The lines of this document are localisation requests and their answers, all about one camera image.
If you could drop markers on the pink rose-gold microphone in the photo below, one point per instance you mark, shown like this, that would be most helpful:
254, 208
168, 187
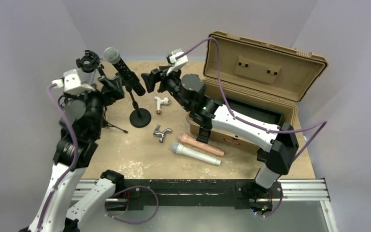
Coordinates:
185, 138

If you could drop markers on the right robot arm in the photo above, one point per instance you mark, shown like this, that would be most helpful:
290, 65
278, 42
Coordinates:
274, 141

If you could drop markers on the black round-base stand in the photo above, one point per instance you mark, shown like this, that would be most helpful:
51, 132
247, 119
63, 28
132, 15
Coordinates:
91, 68
140, 117

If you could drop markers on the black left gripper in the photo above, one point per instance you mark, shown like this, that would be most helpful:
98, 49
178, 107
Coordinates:
113, 87

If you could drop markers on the tan plastic tool case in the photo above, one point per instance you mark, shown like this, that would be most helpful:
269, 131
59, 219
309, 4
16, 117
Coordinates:
264, 74

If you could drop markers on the white silver microphone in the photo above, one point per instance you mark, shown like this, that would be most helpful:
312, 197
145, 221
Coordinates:
177, 148

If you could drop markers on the black speckled microphone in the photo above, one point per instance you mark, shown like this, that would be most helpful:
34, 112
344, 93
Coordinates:
112, 56

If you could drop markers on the black tripod microphone stand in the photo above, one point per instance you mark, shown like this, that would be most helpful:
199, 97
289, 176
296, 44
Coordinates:
106, 124

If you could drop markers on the black tray in case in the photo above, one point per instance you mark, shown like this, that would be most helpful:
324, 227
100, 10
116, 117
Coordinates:
256, 112

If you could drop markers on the white plastic faucet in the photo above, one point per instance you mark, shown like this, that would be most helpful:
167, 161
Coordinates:
160, 102

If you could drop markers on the chrome metal faucet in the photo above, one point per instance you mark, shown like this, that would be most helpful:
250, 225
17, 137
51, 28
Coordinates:
161, 134

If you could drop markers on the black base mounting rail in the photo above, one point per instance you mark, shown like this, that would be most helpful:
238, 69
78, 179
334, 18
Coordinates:
236, 193

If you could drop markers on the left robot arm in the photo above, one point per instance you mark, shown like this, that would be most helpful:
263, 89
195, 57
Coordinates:
82, 120

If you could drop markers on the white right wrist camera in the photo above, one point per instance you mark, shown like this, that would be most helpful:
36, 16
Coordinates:
177, 60

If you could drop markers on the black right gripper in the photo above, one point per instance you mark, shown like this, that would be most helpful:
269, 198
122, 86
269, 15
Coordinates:
155, 77

